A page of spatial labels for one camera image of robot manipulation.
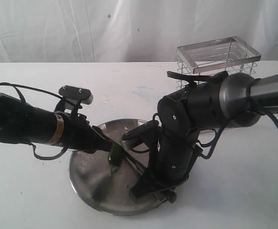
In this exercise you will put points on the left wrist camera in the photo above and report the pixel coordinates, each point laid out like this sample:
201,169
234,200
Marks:
73,98

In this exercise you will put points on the green pepper with stem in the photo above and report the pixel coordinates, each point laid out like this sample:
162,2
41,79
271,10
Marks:
115,157

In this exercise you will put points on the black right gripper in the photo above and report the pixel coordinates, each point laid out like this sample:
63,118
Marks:
159,177

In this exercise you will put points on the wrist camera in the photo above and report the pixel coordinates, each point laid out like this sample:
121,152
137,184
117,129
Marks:
73,98
146,133

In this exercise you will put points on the round steel plate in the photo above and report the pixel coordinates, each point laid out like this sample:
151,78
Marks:
90,179

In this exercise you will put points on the black knife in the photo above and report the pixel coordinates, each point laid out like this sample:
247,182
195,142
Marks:
138,165

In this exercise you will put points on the wire metal utensil holder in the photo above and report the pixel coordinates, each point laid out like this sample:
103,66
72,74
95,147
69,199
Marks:
231,54

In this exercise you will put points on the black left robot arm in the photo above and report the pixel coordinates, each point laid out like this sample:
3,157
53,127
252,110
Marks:
21,123

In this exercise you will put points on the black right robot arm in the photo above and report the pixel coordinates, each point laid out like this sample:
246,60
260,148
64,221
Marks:
189,122

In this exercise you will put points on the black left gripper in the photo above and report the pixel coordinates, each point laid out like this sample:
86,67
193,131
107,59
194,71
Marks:
78,135

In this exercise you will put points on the white backdrop curtain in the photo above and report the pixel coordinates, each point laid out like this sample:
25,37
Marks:
129,30

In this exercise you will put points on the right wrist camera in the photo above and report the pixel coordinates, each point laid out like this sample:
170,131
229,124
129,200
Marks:
146,133

